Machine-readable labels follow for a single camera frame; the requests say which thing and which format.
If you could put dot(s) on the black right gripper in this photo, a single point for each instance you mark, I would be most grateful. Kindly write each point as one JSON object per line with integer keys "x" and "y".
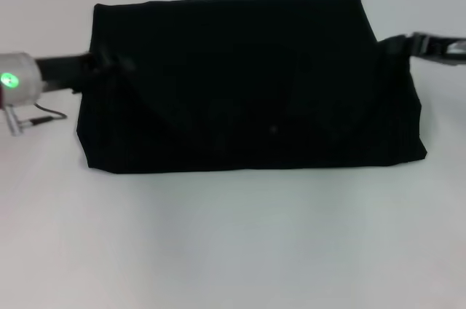
{"x": 437, "y": 50}

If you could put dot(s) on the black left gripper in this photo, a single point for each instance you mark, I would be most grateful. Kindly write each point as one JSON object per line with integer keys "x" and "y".
{"x": 62, "y": 72}

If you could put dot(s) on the black shirt with FREE print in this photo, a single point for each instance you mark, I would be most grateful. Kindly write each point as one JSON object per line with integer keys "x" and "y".
{"x": 255, "y": 86}

